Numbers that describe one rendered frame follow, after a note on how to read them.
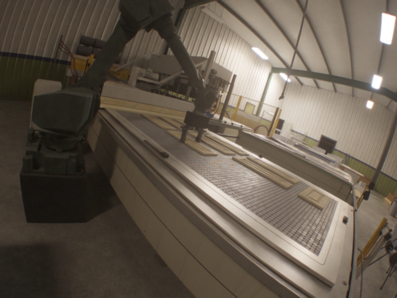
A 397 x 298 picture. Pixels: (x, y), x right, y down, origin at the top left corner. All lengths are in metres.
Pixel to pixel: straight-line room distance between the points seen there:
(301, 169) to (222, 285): 4.16
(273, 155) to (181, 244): 4.28
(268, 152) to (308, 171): 1.18
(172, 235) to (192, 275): 0.28
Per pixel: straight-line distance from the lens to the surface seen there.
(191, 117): 1.90
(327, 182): 4.86
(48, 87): 3.10
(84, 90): 1.72
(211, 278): 1.13
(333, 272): 1.03
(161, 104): 3.25
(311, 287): 0.89
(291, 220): 1.24
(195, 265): 1.18
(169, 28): 1.77
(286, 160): 5.05
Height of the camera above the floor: 1.36
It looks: 15 degrees down
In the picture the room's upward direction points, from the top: 18 degrees clockwise
